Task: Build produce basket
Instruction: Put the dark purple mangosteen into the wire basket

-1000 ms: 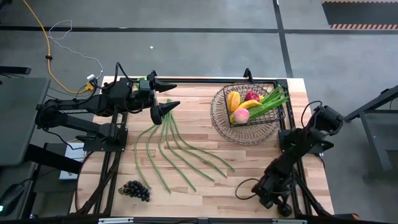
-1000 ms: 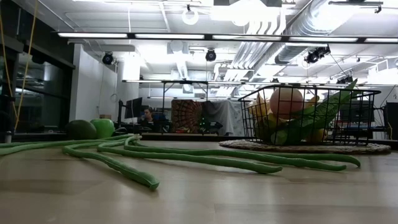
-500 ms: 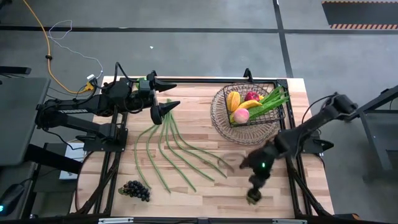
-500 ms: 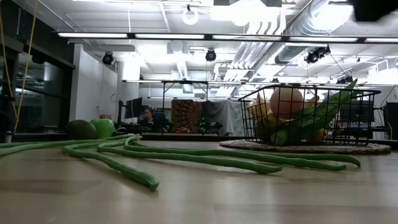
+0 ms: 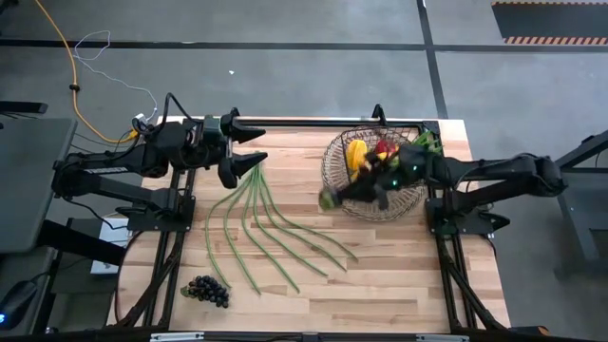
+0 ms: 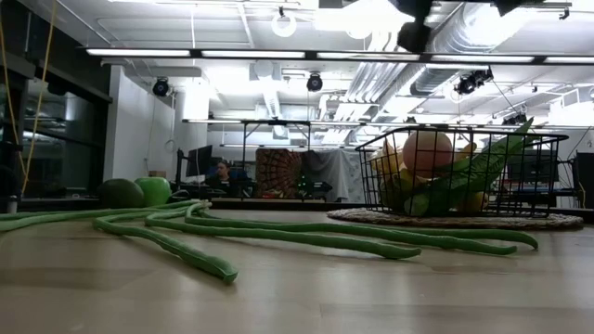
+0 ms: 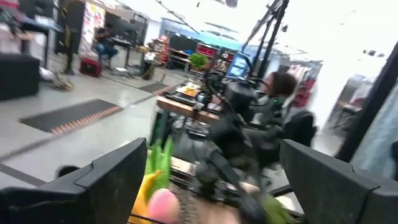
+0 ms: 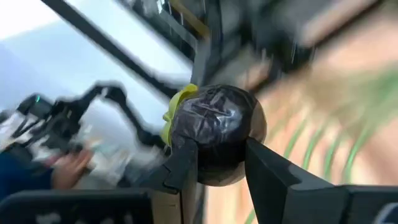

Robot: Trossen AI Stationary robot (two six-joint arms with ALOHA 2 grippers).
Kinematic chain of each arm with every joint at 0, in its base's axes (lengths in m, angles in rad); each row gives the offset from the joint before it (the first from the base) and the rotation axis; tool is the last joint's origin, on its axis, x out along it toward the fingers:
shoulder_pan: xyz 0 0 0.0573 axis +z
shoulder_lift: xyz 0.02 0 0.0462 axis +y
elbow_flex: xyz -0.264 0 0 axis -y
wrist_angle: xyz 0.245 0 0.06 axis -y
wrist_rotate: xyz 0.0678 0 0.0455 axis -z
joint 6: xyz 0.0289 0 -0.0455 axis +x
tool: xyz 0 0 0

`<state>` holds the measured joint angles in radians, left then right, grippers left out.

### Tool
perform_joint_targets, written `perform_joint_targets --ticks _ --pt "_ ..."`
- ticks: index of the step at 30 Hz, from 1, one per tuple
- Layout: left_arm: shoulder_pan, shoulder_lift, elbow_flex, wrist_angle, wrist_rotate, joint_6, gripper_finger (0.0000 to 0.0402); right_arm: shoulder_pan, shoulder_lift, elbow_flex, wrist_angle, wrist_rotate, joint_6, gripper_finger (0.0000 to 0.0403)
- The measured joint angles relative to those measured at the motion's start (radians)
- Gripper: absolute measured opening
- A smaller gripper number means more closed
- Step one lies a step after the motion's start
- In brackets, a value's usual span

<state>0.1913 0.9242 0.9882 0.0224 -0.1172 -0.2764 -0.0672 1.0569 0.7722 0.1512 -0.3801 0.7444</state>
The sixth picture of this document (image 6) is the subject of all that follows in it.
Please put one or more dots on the overhead light bar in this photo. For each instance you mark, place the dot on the overhead light bar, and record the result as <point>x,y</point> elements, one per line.
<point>255,54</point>

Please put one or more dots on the grey cloth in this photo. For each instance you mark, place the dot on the grey cloth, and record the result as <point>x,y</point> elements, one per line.
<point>334,171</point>

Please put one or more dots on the black monitor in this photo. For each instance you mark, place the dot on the black monitor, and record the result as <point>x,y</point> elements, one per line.
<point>540,164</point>

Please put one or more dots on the round woven placemat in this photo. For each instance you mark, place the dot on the round woven placemat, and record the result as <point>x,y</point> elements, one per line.
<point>455,222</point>

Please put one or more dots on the dark monitor on arm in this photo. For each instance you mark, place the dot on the dark monitor on arm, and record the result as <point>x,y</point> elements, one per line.
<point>199,160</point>

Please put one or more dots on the pink peach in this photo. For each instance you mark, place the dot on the pink peach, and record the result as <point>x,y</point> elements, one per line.
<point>427,153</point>

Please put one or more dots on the black box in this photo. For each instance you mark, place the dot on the black box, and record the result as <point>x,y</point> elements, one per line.
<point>585,178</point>

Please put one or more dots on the long green bean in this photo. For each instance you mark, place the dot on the long green bean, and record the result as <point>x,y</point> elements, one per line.
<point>441,241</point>
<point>510,235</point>
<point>325,240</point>
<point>28,223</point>
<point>204,264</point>

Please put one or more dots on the cardboard box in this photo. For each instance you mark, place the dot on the cardboard box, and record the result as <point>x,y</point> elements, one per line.
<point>158,174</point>

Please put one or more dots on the small white cylinder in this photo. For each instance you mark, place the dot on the small white cylinder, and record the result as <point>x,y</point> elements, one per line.
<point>12,205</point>

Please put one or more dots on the pale yellow fruit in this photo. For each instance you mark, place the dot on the pale yellow fruit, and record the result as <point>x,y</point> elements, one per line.
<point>466,152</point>

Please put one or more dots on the yellow lemon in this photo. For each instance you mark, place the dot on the yellow lemon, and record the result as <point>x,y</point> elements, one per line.
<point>475,202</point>

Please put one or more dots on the patterned tapestry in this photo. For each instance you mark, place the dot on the patterned tapestry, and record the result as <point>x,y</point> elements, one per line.
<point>278,171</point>

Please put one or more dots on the round black ceiling lamp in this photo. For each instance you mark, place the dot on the round black ceiling lamp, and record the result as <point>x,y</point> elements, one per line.
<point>314,82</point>
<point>161,87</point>

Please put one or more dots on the bright green apple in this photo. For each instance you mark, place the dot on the bright green apple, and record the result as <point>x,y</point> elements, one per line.
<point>154,191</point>

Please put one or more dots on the green pear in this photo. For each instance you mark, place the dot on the green pear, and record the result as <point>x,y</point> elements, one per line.
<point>410,181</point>

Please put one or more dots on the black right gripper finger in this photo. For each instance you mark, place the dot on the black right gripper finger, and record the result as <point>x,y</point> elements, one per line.
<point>515,5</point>
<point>415,37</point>

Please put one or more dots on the black ceiling spotlight cluster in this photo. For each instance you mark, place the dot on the black ceiling spotlight cluster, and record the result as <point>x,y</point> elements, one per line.
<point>473,81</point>

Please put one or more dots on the dark green avocado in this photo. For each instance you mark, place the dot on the dark green avocado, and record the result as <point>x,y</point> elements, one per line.
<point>120,194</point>

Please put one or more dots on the black stand frame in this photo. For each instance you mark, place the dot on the black stand frame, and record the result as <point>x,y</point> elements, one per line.
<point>244,153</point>

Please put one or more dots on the small black ceiling fixture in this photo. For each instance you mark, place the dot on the small black ceiling fixture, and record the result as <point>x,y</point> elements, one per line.
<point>515,119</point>

